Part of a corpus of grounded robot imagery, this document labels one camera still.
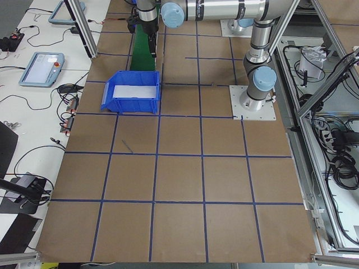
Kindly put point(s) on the aluminium frame post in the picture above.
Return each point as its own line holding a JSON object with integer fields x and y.
{"x": 82, "y": 26}

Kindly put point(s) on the teach pendant far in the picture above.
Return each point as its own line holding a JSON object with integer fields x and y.
{"x": 61, "y": 15}

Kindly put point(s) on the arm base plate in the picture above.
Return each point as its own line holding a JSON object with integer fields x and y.
{"x": 237, "y": 28}
{"x": 244, "y": 108}

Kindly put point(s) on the white foam pad left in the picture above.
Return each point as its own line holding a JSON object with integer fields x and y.
{"x": 131, "y": 91}

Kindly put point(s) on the green conveyor belt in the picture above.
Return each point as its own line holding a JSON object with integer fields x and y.
{"x": 142, "y": 59}

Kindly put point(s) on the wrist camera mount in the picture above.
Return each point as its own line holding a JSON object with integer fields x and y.
{"x": 132, "y": 21}

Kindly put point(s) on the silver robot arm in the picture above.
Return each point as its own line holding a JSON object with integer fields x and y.
{"x": 263, "y": 13}

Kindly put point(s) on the left blue plastic bin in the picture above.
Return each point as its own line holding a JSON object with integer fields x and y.
{"x": 136, "y": 78}

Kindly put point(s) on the teach pendant near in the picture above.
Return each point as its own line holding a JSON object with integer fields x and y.
{"x": 42, "y": 70}

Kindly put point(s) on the teach pendant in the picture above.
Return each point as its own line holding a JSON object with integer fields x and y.
{"x": 61, "y": 15}
{"x": 42, "y": 70}

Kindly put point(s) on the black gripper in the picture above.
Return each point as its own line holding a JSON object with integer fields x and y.
{"x": 149, "y": 27}

